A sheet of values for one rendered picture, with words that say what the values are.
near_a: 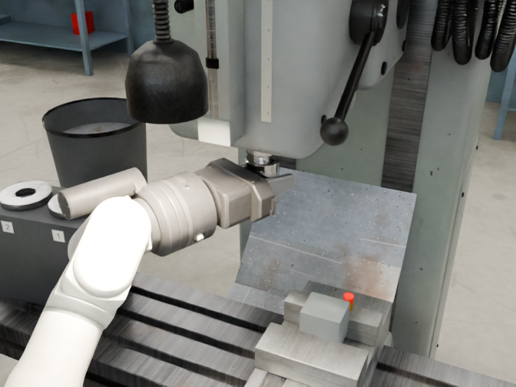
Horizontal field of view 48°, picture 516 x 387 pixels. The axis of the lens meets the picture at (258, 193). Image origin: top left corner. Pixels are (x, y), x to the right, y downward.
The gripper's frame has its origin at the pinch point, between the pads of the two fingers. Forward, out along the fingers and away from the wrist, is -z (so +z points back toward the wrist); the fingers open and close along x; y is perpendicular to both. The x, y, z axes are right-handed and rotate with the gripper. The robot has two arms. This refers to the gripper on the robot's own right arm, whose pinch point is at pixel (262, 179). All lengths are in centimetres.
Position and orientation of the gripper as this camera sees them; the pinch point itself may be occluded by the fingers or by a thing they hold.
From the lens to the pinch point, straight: 79.0
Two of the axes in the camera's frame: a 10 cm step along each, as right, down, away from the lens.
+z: -7.6, 3.0, -5.7
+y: -0.1, 8.8, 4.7
